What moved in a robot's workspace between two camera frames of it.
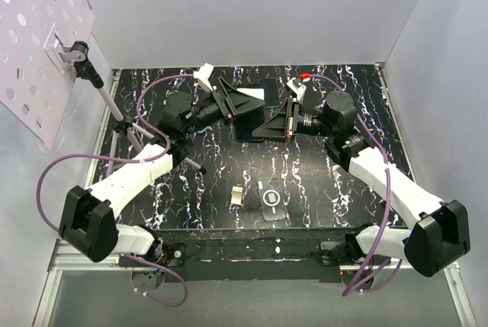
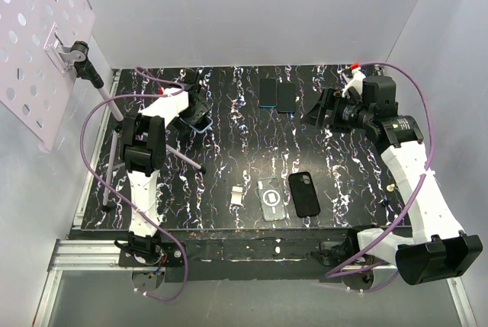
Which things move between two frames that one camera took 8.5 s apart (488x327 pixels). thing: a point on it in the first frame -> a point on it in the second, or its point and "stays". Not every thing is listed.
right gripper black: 277,128 -> 328,100
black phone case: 254,89 -> 304,196
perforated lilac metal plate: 44,11 stays
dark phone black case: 246,122 -> 286,97
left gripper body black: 223,105 -> 195,113
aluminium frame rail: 65,257 stays
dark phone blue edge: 271,93 stays
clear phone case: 271,198 stays
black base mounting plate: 274,254 stays
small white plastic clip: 236,195 stays
